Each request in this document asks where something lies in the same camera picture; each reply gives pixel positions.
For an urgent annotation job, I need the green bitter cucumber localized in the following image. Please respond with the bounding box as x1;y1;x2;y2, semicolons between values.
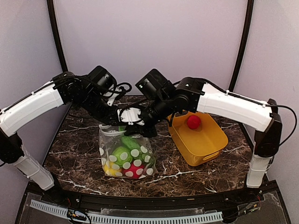
121;136;140;150

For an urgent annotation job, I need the red apple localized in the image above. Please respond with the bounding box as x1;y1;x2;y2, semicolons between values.
186;115;201;130

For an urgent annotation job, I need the polka dot zip bag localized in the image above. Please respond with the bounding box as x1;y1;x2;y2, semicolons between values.
99;125;157;179

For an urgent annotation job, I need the green apple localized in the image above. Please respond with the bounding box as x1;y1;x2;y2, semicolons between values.
112;146;133;167

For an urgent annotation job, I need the yellow lemon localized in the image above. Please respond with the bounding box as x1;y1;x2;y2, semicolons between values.
103;161;123;177

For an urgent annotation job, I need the red tomato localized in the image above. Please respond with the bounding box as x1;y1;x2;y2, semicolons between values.
122;163;145;179

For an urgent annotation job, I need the green pear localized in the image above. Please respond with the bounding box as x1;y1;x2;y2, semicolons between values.
118;126;126;132

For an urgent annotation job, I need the green grape bunch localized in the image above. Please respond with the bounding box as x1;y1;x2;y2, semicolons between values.
140;151;156;168

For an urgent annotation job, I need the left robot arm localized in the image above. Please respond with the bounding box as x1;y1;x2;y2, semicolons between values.
0;66;117;203

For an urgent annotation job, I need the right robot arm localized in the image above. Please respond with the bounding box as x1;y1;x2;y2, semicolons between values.
119;69;282;203

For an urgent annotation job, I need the yellow plastic basket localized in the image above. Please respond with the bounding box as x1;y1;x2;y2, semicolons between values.
168;112;228;167

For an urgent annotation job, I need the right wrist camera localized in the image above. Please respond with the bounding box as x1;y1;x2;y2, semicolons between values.
117;107;144;126

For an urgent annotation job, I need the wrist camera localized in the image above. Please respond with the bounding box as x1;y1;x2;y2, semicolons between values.
117;107;144;126
103;82;132;106

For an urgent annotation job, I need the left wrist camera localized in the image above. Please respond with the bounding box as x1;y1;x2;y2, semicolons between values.
103;82;132;106

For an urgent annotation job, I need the black front rail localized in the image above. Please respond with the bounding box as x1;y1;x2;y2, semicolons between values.
42;186;246;210

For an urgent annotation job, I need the white slotted cable duct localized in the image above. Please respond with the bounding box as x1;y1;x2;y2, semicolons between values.
29;199;223;224

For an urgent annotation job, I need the right black frame post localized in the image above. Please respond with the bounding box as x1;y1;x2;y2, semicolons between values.
228;0;254;91

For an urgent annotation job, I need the black frame post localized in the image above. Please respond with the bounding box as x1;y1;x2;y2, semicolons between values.
228;0;254;91
46;0;68;72

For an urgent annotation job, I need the left black frame post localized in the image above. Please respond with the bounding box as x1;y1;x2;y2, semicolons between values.
46;0;68;72

